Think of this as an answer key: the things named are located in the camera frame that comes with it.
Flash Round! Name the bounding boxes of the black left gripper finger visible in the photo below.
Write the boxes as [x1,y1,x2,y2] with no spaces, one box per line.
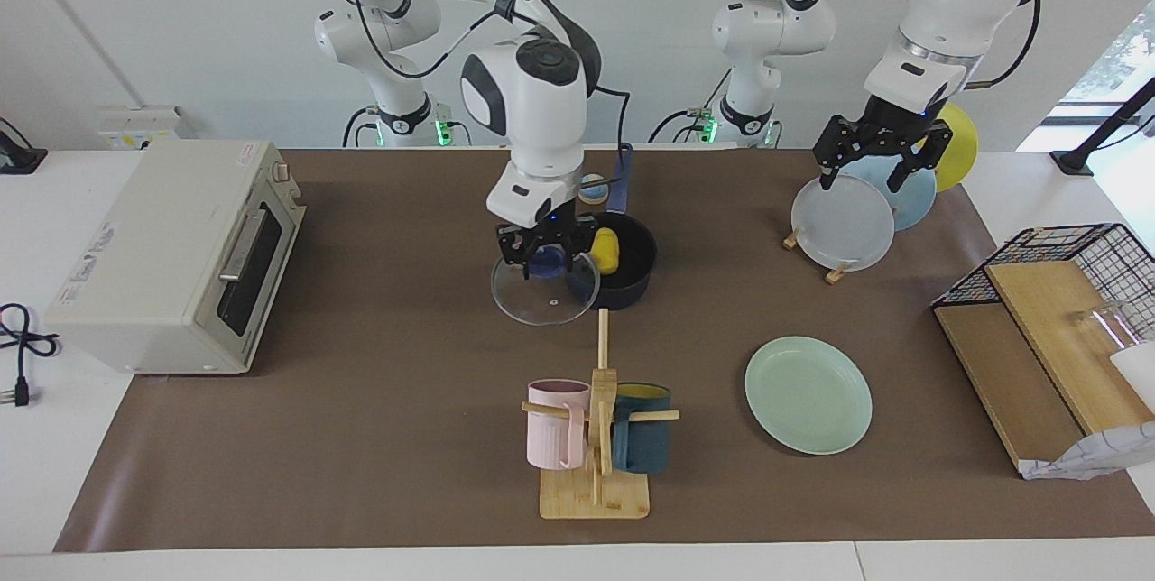
[812,116,855,194]
[888,124,954,194]

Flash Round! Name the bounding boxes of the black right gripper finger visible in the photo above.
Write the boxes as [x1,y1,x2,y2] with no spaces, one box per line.
[498,238,535,281]
[563,225,600,277]

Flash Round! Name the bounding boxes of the yellow lemon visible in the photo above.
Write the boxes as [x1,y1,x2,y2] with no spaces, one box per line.
[591,229,622,276]

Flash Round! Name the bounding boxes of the glass lid with blue knob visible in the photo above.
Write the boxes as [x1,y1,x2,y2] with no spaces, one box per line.
[491,243,602,327]

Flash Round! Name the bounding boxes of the yellow plate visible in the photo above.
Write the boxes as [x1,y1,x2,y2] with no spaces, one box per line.
[919,102,979,194]

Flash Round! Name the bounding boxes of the light blue plate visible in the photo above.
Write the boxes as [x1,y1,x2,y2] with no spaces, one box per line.
[844,152,938,232]

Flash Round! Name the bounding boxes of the grey plate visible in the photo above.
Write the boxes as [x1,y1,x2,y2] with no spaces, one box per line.
[791,173,897,273]

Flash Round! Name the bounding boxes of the wooden plate rack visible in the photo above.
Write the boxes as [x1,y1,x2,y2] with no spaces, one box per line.
[782,225,855,285]

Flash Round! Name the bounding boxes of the mint green plate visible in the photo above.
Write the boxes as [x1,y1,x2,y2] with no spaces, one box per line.
[745,336,874,457]

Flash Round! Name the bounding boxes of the dark blue saucepan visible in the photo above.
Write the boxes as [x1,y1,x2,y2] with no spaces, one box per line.
[567,143,659,311]

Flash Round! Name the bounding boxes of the pink ribbed mug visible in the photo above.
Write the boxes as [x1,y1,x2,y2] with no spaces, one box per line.
[527,379,593,472]

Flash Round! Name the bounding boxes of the dark teal mug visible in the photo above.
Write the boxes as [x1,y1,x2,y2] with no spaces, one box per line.
[611,383,673,475]

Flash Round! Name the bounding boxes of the brown table mat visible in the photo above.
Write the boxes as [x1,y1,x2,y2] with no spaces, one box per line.
[54,148,1155,554]

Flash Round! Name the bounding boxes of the wooden shelf boards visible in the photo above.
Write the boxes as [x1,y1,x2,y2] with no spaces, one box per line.
[934,260,1155,474]

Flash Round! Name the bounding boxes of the wooden mug tree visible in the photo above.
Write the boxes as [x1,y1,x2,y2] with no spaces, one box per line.
[521,309,681,521]

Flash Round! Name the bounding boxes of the clear glass cup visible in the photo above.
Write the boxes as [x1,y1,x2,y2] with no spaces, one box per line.
[1072,301,1131,358]

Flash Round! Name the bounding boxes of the white cup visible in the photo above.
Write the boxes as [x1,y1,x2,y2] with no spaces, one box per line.
[1110,342,1155,412]

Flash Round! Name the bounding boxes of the white checked cloth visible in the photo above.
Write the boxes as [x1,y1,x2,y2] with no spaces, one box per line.
[1019,421,1155,482]

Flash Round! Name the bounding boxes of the cream toaster oven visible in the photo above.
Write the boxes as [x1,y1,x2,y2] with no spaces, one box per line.
[43,140,307,375]

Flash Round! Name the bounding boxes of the black clamp base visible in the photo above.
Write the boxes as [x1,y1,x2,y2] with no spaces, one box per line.
[0,116,49,175]

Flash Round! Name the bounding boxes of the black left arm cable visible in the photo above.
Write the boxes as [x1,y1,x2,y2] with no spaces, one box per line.
[967,0,1044,91]

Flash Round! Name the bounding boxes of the black camera stand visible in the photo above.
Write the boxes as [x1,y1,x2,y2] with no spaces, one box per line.
[1050,76,1155,177]

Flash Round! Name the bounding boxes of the black wire basket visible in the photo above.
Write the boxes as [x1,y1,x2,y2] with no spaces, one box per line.
[931,222,1155,347]

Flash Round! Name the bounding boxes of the white wall socket box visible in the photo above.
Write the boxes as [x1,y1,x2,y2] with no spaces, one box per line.
[97,106,183,152]

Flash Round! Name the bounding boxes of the black power cord with plug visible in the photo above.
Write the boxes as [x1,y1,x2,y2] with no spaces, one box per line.
[0,302,60,409]

